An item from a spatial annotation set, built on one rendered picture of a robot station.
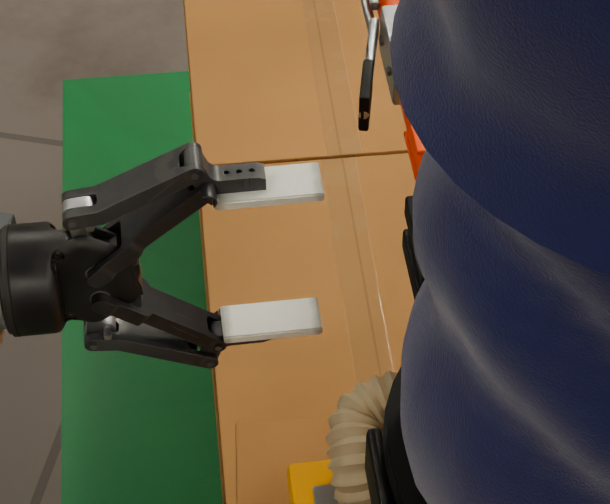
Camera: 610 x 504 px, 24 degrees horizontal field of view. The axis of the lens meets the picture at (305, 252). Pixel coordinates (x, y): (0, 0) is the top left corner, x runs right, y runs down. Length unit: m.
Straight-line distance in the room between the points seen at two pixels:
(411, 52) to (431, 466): 0.22
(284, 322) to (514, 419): 0.45
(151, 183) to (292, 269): 0.97
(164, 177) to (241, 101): 1.19
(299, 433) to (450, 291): 0.66
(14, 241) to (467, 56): 0.54
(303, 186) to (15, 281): 0.19
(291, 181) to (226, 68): 1.22
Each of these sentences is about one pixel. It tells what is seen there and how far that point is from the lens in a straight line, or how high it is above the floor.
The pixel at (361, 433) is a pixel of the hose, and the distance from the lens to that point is 0.96.
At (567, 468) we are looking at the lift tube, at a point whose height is 1.46.
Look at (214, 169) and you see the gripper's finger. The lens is 0.92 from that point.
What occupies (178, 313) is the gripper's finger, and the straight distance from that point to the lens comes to 1.02.
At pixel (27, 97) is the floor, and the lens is 2.96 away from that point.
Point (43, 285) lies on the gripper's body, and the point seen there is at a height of 1.24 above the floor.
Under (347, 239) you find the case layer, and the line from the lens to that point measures 1.90.
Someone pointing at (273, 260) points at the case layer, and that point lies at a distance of 1.88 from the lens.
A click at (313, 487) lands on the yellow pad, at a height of 1.11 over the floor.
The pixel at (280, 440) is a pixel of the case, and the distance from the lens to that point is 1.22.
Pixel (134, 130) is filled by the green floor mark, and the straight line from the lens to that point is 2.85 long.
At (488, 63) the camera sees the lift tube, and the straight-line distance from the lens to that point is 0.46.
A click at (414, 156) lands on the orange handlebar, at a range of 1.05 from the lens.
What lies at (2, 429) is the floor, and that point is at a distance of 2.43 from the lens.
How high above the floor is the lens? 1.95
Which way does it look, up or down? 48 degrees down
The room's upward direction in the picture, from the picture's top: straight up
